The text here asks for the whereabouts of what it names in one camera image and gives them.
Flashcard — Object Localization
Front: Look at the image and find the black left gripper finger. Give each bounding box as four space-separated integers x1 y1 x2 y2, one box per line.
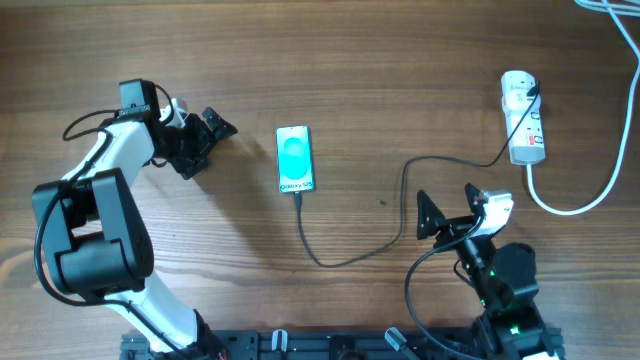
172 151 209 180
202 107 238 145

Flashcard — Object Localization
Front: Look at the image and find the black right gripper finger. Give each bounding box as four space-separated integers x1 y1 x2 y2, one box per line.
464 183 486 216
416 190 448 240

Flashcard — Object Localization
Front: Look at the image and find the smartphone with teal screen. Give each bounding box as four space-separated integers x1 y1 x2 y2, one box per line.
276 126 315 193

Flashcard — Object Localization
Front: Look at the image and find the black usb charging cable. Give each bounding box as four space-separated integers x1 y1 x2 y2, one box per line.
292 80 541 269

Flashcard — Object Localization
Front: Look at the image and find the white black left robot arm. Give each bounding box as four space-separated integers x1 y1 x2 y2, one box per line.
32 79 237 359

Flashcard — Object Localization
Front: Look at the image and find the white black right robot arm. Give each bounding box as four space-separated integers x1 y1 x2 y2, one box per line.
410 183 566 359

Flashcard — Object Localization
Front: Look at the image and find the white usb charger plug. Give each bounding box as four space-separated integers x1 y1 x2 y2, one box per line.
502 85 541 115

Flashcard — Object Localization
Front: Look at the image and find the white power strip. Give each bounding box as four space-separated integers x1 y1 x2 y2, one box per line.
501 70 546 166

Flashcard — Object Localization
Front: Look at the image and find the black mounting rail base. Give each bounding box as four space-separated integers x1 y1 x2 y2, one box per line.
119 328 567 360

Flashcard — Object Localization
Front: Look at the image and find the white power strip cord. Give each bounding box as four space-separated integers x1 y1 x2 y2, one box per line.
524 0 640 218

